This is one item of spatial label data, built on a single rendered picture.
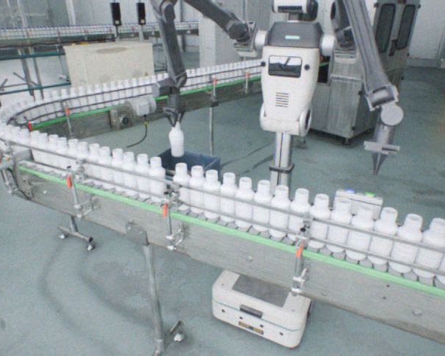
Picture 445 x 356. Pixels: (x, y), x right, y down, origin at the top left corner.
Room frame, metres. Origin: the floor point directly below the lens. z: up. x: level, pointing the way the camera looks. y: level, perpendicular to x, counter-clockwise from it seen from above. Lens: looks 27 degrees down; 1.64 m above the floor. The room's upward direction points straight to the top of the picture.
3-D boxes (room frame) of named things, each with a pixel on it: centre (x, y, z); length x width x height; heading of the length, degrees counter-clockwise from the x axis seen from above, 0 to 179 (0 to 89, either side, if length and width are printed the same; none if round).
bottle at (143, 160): (1.13, 0.30, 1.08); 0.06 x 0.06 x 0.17
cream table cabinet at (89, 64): (5.22, 1.68, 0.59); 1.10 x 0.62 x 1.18; 135
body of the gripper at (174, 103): (1.54, 0.23, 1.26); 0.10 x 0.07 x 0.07; 155
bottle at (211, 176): (0.99, 0.04, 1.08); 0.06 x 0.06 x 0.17
